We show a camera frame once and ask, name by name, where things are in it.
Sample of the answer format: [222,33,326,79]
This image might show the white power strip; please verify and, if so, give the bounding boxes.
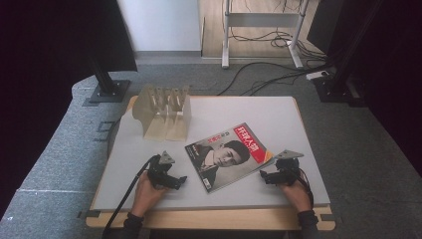
[305,70,330,82]

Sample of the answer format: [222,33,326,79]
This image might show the white metal desk frame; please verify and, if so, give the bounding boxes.
[221,0,312,70]

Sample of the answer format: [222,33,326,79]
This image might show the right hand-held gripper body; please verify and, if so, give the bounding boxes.
[269,149,306,186]

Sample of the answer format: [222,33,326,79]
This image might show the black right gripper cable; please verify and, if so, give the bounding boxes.
[296,166,316,209]

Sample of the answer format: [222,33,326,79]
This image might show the black floor cables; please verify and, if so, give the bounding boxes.
[217,0,336,98]

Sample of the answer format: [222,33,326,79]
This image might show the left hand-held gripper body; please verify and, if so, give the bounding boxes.
[146,150,176,190]

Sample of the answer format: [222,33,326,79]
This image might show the black stand with base plate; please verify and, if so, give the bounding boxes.
[87,49,132,105]
[313,0,382,104]

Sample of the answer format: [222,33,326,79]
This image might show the person's left hand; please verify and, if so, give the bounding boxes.
[131,170,169,219]

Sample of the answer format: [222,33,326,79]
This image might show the wooden magazine rack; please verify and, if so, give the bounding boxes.
[131,84,193,142]

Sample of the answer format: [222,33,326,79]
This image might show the magazine with portrait cover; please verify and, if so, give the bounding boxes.
[184,121,276,194]

